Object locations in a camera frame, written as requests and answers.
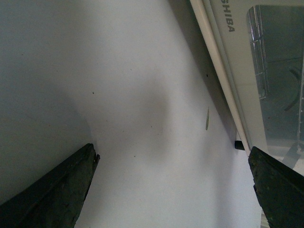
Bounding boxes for wire oven rack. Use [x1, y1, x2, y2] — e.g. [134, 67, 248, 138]
[248, 5, 269, 99]

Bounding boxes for small fallen leaf fragment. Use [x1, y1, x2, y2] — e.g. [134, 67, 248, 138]
[205, 107, 209, 131]

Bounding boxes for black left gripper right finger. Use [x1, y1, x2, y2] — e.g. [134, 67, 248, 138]
[248, 146, 304, 228]

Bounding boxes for glass oven door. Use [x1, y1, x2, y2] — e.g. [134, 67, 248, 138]
[201, 0, 304, 173]

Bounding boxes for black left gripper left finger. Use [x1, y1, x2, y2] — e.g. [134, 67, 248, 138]
[0, 143, 100, 228]

